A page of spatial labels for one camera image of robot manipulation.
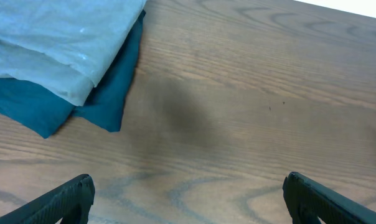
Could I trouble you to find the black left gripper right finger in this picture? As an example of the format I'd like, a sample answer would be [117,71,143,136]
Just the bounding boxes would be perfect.
[283,172,376,224]

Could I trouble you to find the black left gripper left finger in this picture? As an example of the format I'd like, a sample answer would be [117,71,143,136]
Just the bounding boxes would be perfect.
[0,174,95,224]

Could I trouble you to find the grey cotton shorts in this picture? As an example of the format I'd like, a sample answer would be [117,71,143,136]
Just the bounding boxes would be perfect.
[0,0,146,106]

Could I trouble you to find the folded navy blue shorts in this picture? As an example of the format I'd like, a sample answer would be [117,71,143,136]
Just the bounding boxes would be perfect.
[0,11,146,139]

